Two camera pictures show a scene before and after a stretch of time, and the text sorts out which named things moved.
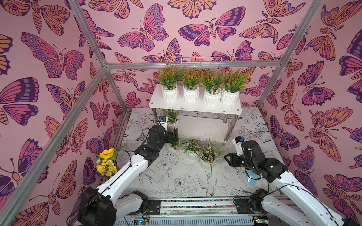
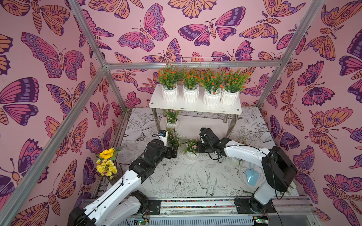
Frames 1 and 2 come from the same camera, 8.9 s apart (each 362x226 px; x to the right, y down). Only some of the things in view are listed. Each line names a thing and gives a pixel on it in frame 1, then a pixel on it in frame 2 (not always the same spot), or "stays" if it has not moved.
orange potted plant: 213,84 stays
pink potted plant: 172,117 stays
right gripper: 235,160 -> 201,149
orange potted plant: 168,76 stays
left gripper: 169,139 -> 168,154
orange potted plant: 191,82 stays
